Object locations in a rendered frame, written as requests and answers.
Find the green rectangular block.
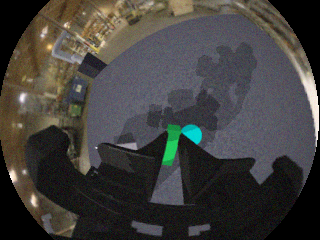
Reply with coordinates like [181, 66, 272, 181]
[161, 124, 181, 165]

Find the cyan flat circle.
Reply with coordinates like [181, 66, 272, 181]
[181, 124, 203, 144]

